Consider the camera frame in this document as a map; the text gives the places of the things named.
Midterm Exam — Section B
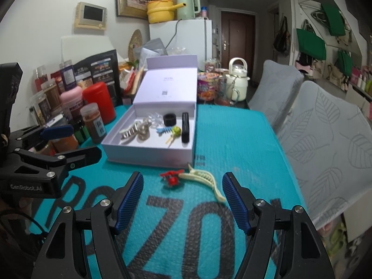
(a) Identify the beige marbled wavy hair claw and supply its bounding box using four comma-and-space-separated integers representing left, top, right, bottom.
137, 120, 151, 141

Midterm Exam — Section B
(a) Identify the open lavender gift box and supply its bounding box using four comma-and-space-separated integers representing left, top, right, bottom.
102, 55, 198, 169

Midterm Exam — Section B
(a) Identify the yellow green lollipop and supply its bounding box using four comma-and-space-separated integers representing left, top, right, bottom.
166, 126, 182, 146

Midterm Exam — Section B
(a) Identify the brown entrance door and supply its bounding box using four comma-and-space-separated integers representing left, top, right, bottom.
221, 11, 256, 77

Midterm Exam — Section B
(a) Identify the woven straw fan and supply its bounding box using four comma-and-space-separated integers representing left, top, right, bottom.
127, 29, 143, 62

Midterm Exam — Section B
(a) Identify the near grey leaf cushion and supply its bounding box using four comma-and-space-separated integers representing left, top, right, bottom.
279, 81, 371, 229

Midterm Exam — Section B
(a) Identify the green tote bag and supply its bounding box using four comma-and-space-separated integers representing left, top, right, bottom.
296, 28, 327, 60

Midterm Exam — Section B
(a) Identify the green electric kettle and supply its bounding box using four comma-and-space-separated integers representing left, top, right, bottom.
176, 0, 201, 20

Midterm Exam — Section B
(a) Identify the grey leaf cushion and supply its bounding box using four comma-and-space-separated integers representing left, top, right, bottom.
248, 60, 304, 133
279, 81, 371, 229

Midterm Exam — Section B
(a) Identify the white mini fridge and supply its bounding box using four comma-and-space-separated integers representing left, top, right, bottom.
149, 19, 213, 71

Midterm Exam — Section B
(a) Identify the white striped hair claw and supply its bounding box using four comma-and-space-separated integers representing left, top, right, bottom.
119, 121, 141, 140

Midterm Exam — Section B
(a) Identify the black snack pouch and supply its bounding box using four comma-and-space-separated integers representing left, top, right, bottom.
73, 50, 122, 106

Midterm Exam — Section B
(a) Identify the teal bubble mailer mat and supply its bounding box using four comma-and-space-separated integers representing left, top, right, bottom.
32, 105, 305, 278

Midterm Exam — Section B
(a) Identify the red propeller toy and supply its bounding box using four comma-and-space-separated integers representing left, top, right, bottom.
159, 169, 185, 188

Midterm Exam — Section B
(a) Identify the red cylindrical canister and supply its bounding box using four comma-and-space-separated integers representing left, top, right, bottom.
83, 82, 116, 124

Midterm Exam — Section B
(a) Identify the black ring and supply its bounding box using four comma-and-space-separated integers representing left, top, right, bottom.
163, 113, 178, 127

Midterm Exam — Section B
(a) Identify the black long hair claw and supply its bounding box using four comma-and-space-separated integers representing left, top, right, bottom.
181, 112, 190, 144

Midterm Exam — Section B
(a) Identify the glass mug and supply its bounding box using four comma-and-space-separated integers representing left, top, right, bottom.
214, 77, 240, 106

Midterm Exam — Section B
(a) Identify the cream yellow hair claw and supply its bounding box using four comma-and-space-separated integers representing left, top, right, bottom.
178, 164, 226, 203

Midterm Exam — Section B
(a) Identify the pink lotion bottle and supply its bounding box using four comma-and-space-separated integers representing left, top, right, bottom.
60, 86, 84, 120

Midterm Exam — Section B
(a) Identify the far grey leaf cushion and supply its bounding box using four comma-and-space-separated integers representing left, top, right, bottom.
248, 60, 304, 133

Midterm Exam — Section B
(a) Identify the yellow saucepan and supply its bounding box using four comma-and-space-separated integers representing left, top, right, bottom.
147, 0, 186, 24

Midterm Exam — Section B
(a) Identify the cream white kettle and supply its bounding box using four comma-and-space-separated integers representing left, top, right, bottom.
226, 57, 250, 102

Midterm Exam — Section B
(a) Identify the dark blue bottle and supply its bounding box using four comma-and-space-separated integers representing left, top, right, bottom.
59, 60, 77, 91

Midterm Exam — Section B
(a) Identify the blue fishbone clip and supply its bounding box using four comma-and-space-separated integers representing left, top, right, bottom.
156, 127, 173, 135

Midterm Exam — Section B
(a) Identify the clear plastic hair clip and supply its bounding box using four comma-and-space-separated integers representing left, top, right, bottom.
148, 113, 163, 129

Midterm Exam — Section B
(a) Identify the beige wall intercom panel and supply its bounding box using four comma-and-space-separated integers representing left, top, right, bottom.
74, 2, 107, 30

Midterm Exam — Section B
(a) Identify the purple instant noodle cup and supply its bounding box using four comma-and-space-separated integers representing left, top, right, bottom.
197, 73, 219, 102

